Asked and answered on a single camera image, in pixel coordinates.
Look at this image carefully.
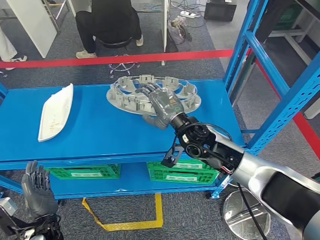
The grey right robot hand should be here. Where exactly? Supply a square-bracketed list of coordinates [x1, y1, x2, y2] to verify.
[134, 83, 185, 130]

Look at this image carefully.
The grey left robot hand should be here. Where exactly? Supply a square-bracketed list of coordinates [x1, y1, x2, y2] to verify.
[20, 160, 59, 220]

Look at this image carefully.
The grey plastic wheel hubcap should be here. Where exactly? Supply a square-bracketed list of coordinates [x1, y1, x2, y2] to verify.
[106, 74, 202, 117]

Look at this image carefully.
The white plastic cover part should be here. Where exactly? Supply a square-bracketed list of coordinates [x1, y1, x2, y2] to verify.
[37, 83, 74, 143]

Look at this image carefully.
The blue metal shelf rack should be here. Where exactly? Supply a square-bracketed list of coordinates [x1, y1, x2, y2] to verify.
[0, 0, 320, 201]

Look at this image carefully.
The green plastic crate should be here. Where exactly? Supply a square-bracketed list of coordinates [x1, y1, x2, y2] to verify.
[272, 0, 304, 31]
[146, 159, 220, 185]
[45, 163, 122, 180]

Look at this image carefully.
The black stool with chrome base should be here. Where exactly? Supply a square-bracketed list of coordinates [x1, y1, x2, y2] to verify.
[97, 37, 141, 80]

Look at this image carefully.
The grey bag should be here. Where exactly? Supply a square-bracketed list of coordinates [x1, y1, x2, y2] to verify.
[167, 15, 193, 46]

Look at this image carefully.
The white upright panel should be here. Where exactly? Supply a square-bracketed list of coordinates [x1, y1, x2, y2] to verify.
[162, 0, 171, 53]

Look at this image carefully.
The white power strip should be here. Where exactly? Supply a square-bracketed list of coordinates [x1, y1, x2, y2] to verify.
[180, 10, 197, 19]

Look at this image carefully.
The yellow floor tape outline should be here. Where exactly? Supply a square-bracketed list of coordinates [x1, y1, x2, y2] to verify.
[82, 193, 164, 232]

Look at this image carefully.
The seated person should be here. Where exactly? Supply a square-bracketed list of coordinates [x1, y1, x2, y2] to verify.
[75, 0, 145, 60]

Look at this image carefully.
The black box appliance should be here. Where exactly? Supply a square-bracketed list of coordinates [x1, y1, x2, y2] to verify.
[204, 0, 238, 23]

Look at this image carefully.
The red floor tape line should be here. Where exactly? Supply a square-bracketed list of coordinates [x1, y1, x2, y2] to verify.
[0, 48, 320, 160]

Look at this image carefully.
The white slanted board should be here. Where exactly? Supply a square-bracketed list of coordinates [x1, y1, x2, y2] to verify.
[6, 0, 58, 59]

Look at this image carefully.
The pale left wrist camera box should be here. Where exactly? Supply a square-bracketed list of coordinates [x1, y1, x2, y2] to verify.
[0, 197, 19, 230]

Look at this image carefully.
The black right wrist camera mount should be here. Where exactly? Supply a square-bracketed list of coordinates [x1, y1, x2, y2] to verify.
[161, 144, 186, 169]

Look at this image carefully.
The grey metal table frame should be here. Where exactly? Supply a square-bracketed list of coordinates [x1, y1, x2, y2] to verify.
[41, 0, 72, 34]

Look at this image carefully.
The white table frame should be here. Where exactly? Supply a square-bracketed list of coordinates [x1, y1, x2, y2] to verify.
[269, 9, 320, 120]

